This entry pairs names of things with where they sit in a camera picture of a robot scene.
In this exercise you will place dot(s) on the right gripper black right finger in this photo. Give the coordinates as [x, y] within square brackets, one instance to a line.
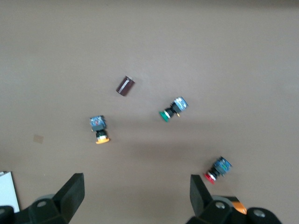
[201, 200]

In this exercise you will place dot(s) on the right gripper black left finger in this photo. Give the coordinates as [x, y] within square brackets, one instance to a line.
[70, 193]

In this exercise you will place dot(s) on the yellow push button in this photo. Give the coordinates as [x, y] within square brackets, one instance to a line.
[98, 124]

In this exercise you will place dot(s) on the red push button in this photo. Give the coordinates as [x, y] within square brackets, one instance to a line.
[220, 166]

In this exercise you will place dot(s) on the white drawer cabinet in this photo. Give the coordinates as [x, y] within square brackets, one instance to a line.
[7, 191]

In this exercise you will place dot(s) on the green push button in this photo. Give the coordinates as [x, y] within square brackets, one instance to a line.
[174, 108]

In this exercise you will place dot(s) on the dark brown capacitor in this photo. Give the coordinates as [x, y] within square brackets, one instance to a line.
[125, 86]

